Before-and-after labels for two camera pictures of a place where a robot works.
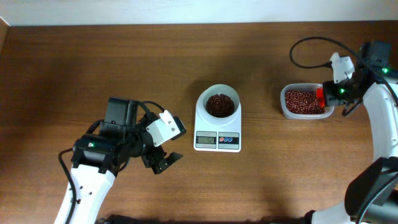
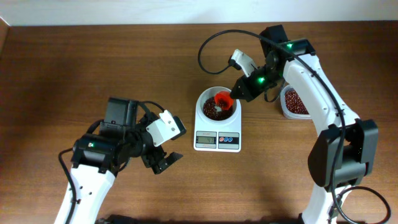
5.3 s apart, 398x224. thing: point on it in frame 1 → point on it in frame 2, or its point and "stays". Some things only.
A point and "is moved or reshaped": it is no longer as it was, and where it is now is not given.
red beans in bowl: x=220 y=106 stays
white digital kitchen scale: x=212 y=139 stays
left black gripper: x=158 y=153 stays
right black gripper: x=327 y=98 → x=246 y=87
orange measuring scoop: x=319 y=95 is moved or reshaped
